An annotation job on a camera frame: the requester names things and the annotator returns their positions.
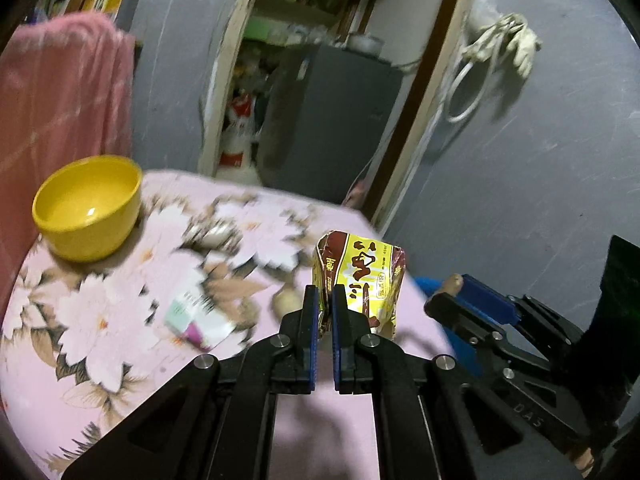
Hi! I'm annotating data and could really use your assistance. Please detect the silver brown wrapper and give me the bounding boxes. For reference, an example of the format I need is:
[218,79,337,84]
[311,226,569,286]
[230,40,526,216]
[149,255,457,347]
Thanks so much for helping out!
[183,219,242,254]

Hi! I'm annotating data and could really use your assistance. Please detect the steel pot on refrigerator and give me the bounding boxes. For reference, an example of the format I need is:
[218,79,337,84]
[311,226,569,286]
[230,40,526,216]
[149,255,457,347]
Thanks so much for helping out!
[345,34,384,58]

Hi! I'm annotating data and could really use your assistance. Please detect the white green paper packet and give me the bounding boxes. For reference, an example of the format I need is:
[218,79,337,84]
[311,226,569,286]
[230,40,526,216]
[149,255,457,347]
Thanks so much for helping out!
[164,290,234,351]

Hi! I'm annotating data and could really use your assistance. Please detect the brown nut shell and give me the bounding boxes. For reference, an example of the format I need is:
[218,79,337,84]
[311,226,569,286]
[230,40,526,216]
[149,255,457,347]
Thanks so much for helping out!
[439,273,464,297]

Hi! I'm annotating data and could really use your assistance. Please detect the yellow brown snack wrapper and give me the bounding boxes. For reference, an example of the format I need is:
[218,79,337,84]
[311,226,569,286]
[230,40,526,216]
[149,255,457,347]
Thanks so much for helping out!
[312,231,406,339]

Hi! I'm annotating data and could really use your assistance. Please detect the yellow bowl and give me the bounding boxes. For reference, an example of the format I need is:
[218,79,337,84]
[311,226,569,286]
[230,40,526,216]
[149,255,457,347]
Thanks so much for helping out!
[32,155,143,263]

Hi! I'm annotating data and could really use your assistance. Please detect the red checked cloth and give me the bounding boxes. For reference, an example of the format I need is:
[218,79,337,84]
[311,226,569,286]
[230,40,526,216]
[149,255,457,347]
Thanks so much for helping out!
[1,12,134,301]

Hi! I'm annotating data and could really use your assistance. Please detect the grey refrigerator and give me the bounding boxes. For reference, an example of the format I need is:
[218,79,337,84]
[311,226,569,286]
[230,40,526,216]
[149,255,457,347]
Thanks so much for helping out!
[257,44,402,204]

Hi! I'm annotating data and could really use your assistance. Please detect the wooden door frame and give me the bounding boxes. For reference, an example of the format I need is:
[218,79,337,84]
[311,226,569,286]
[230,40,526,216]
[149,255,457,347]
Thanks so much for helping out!
[201,0,474,218]

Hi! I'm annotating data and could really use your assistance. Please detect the person's right hand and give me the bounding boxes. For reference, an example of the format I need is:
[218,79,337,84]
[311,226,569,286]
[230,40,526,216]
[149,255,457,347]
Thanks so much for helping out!
[566,448,599,479]

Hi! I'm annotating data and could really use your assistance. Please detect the blue plastic basin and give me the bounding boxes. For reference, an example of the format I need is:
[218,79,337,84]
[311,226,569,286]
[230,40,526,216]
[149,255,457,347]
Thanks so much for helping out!
[414,278,482,377]

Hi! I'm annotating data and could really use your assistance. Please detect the white rubber gloves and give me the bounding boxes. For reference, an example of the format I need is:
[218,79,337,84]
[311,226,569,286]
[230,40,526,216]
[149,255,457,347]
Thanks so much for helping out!
[462,13,542,80]

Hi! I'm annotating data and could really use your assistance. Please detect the pink floral tablecloth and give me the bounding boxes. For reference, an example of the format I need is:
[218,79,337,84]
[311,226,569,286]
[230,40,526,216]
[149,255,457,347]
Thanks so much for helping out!
[1,170,375,479]

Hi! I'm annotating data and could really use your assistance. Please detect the white red sack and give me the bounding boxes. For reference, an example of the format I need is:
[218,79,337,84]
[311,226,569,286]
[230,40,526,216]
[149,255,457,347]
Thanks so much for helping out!
[219,92,255,168]

